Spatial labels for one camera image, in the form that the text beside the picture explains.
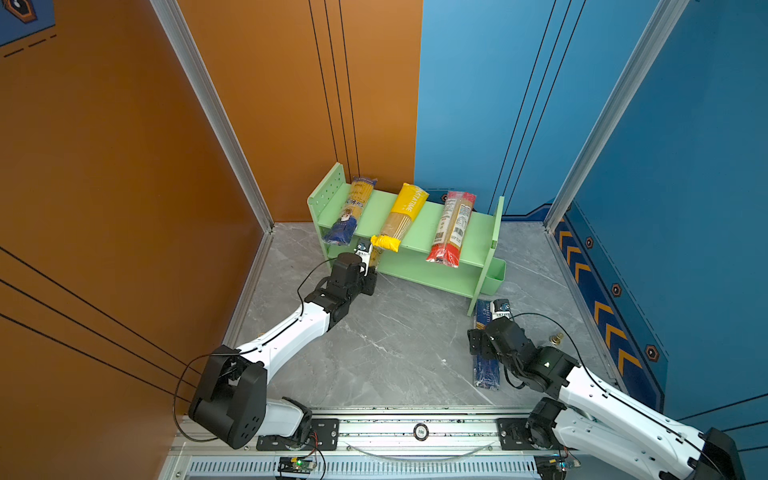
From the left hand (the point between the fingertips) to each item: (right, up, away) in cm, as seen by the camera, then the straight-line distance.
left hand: (369, 263), depth 86 cm
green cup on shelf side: (+42, -5, +16) cm, 45 cm away
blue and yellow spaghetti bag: (-6, +9, -9) cm, 14 cm away
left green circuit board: (-16, -48, -15) cm, 53 cm away
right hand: (+31, -19, -5) cm, 37 cm away
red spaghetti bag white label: (+24, +12, -7) cm, 27 cm away
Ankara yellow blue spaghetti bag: (+2, +2, -2) cm, 4 cm away
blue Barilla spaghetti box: (+32, -29, -5) cm, 44 cm away
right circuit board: (+44, -48, -16) cm, 67 cm away
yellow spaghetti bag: (+11, +17, -1) cm, 21 cm away
